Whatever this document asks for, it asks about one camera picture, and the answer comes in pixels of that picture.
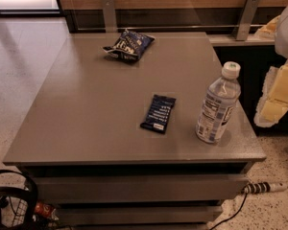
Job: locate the metal bracket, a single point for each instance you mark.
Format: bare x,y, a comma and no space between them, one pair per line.
109,14
243,27

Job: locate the blue chip bag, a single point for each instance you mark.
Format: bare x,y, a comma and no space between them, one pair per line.
130,46

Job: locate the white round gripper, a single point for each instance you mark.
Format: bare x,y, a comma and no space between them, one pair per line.
273,102

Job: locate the left metal bracket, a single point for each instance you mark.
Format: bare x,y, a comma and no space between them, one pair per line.
109,14

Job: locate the clear plastic water bottle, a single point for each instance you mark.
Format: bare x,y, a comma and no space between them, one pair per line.
218,104

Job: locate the dark blue snack bar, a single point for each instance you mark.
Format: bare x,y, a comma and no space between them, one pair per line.
158,115

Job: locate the grey drawer cabinet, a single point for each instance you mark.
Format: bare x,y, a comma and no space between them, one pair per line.
82,143

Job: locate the right metal bracket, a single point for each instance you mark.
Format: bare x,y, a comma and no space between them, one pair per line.
243,27

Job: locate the white power strip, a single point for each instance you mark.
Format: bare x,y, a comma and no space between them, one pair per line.
264,187

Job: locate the orange snack packet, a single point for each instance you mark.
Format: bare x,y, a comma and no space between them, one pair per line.
46,210

